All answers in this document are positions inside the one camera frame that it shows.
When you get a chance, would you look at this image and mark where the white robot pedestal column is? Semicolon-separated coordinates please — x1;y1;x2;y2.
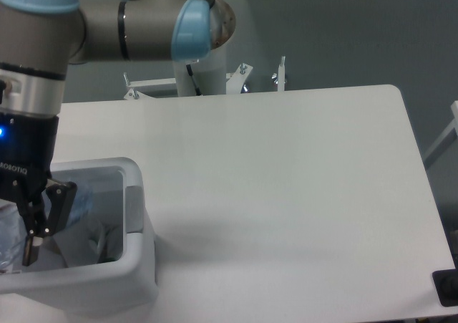
173;0;236;74

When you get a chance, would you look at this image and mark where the black cable on pedestal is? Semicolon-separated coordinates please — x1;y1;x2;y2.
185;64;203;97

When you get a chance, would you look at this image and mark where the black device at table edge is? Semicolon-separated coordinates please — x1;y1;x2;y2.
432;269;457;307

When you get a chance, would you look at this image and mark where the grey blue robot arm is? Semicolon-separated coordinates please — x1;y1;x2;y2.
1;0;212;266

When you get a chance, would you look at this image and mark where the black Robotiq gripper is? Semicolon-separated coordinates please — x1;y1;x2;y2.
1;112;78;266

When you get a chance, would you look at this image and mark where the white pedestal base frame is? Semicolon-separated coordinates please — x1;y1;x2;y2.
122;55;289;100

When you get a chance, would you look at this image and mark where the white frame at right edge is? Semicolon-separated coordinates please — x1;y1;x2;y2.
423;101;457;170

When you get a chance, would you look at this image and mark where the white tissue paper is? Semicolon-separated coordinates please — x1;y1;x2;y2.
42;215;123;269

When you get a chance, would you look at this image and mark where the clear crushed plastic bottle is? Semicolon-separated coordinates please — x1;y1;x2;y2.
1;184;93;274

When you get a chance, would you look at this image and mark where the white plastic trash can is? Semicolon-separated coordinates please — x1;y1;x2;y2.
1;158;158;314

